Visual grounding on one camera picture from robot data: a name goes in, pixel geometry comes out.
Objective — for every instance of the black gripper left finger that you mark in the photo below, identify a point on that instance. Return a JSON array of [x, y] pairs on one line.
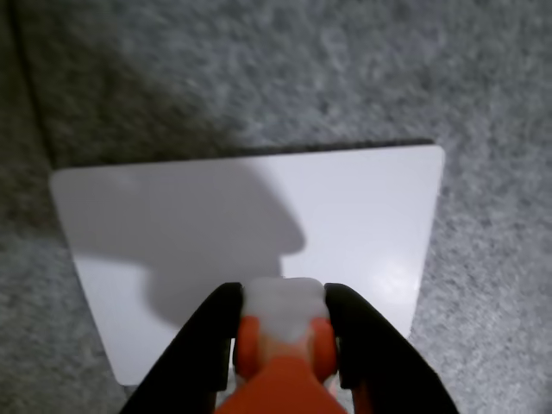
[[194, 358]]

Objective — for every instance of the white rectangular card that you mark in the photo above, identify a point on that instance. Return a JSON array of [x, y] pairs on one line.
[[194, 224]]

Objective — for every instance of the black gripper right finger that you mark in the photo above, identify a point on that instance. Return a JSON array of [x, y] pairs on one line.
[[379, 362]]

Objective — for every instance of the orange shrimp sushi toy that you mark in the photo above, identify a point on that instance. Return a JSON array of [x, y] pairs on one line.
[[280, 371]]

